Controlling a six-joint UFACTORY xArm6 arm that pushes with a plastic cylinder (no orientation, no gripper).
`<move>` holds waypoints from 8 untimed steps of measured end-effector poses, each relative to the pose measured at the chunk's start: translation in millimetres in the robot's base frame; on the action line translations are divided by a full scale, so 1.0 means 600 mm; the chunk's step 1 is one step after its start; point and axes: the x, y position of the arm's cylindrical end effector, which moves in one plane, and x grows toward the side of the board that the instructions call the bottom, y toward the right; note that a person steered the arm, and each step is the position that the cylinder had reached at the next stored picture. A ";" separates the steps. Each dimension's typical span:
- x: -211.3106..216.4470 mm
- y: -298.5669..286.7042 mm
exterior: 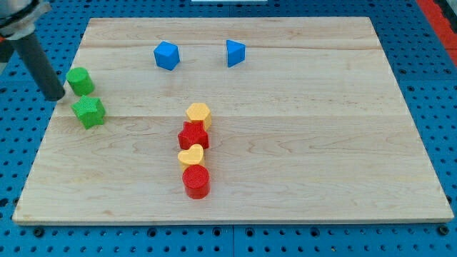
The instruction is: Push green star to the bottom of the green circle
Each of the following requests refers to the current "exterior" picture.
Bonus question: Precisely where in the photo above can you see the green cylinder block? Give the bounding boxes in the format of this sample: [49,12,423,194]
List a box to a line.
[66,67,95,96]

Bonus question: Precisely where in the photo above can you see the yellow hexagon block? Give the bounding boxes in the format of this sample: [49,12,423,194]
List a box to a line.
[186,103,212,130]

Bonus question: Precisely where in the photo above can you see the blue cube block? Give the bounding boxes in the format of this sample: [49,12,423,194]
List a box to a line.
[154,41,180,71]

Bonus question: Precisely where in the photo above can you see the red star block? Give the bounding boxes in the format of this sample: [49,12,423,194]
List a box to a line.
[178,121,209,150]

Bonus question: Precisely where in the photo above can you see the red cylinder block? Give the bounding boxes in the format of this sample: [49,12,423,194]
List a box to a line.
[182,165,211,199]

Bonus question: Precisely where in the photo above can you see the light wooden board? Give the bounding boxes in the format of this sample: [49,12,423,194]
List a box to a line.
[12,17,453,226]

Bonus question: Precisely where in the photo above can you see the green star block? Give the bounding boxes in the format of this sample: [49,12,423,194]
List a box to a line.
[71,95,106,129]

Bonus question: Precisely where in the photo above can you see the yellow heart block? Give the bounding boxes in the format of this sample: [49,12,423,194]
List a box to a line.
[177,144,205,172]

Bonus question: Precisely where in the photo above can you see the blue triangle block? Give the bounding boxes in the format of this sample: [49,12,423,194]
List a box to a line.
[226,39,246,68]

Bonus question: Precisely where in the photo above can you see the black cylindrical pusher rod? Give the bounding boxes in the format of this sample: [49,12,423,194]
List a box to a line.
[10,33,65,101]

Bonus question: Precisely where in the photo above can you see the red tape strip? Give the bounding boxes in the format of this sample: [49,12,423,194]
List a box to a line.
[416,0,456,65]

